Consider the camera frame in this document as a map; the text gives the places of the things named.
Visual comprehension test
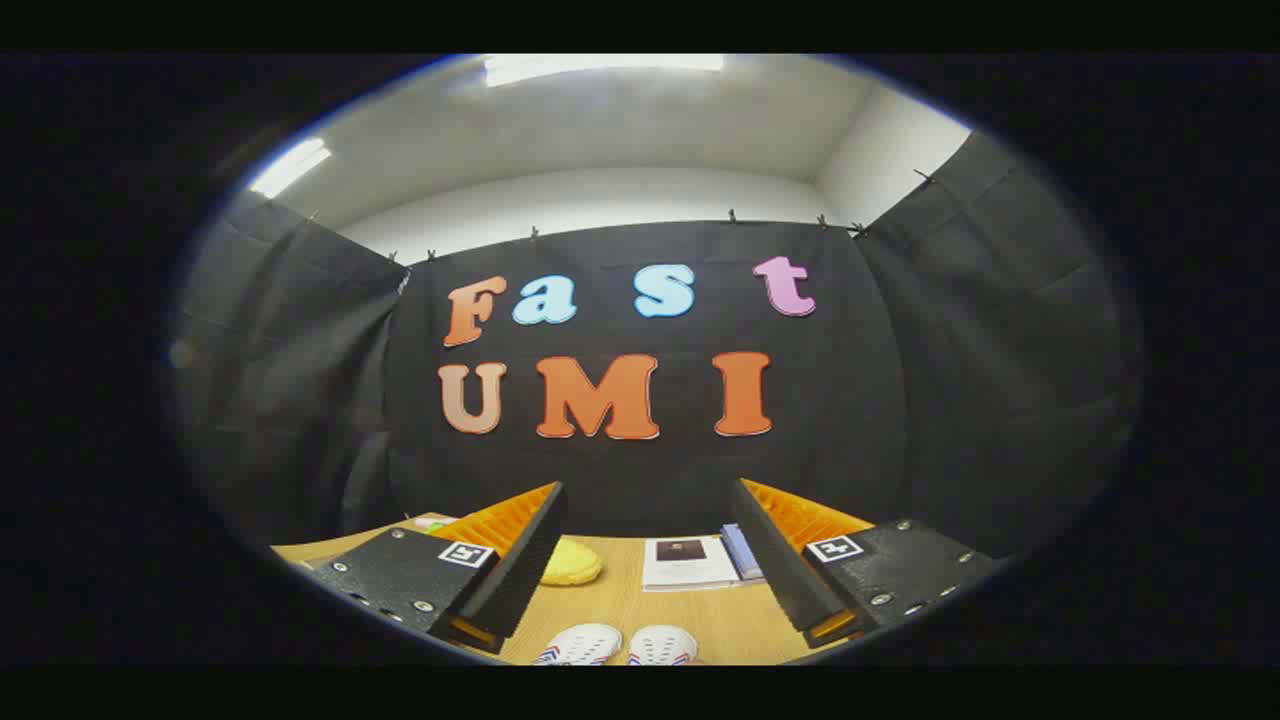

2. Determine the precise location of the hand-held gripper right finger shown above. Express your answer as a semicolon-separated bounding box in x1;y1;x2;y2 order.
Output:
732;477;1003;650

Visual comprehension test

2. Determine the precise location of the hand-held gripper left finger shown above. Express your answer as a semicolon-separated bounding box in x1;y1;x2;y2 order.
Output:
305;480;569;656

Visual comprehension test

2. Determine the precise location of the white shoe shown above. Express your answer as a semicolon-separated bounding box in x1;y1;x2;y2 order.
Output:
627;625;699;666
533;623;623;666

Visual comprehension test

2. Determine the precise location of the blue book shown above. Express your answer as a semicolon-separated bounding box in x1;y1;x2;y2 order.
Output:
720;523;766;583

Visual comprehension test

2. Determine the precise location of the yellow fluffy plush ball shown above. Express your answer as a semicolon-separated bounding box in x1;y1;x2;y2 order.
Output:
540;538;605;587

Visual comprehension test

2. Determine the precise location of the white book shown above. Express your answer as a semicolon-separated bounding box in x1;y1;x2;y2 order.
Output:
642;535;742;593

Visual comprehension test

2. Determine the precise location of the black backdrop cloth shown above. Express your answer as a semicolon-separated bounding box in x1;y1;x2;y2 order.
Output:
175;130;1141;561

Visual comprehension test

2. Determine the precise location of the small ceiling light panel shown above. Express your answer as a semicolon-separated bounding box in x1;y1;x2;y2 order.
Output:
249;137;332;199

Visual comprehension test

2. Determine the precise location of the large ceiling light panel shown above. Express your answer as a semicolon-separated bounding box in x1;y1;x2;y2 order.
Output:
484;55;726;88

